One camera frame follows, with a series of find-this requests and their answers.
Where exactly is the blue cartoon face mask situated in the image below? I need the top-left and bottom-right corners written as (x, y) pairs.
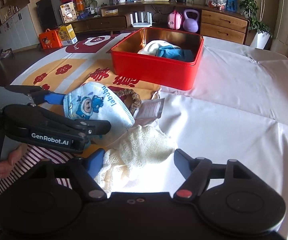
top-left (63, 82), bottom-right (135, 146)

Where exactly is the cream knitted cloth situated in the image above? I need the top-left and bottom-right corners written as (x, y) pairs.
top-left (95, 125), bottom-right (178, 196)

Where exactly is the brown beaded bracelet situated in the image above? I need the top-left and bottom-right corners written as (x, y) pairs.
top-left (116, 88), bottom-right (142, 116)

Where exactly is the clear packet with paper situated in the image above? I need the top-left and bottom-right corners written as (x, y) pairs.
top-left (134, 99), bottom-right (165, 126)

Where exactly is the person's left hand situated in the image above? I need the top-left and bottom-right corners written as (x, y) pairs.
top-left (0, 134), bottom-right (25, 179)

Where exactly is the orange gift box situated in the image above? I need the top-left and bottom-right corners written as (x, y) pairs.
top-left (39, 29), bottom-right (62, 50)

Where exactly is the yellow carton box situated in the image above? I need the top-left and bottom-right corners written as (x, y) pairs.
top-left (58, 24), bottom-right (78, 46)

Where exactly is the red metal tin box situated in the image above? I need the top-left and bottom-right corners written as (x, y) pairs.
top-left (111, 27), bottom-right (204, 90)

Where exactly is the black cabinet with coffee machine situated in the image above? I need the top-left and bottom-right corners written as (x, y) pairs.
top-left (36, 0), bottom-right (63, 31)

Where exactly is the white cloth in box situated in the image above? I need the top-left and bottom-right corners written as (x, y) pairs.
top-left (137, 40), bottom-right (180, 56)

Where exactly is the white wifi router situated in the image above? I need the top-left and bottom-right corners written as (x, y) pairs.
top-left (129, 11), bottom-right (153, 28)

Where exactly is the pink small case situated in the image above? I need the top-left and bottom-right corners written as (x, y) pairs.
top-left (168, 10), bottom-right (183, 30)

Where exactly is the purple kettlebell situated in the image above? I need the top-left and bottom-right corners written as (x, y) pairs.
top-left (183, 9), bottom-right (200, 33)

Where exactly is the wooden tv cabinet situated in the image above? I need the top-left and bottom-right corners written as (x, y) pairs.
top-left (71, 2), bottom-right (249, 44)

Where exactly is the potted tree white pot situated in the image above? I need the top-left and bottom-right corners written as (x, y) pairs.
top-left (239, 0), bottom-right (271, 49)

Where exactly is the wooden wall shelf cabinet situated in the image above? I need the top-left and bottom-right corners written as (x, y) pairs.
top-left (0, 0), bottom-right (43, 51)

